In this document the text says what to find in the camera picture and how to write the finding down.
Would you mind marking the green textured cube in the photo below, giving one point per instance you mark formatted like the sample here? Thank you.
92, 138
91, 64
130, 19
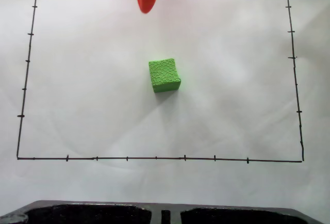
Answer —
163, 75

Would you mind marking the white paper sheet with rectangle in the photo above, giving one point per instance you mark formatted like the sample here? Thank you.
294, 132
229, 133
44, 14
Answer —
206, 120

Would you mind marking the black plastic stand base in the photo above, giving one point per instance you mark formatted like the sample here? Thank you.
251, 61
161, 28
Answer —
165, 206

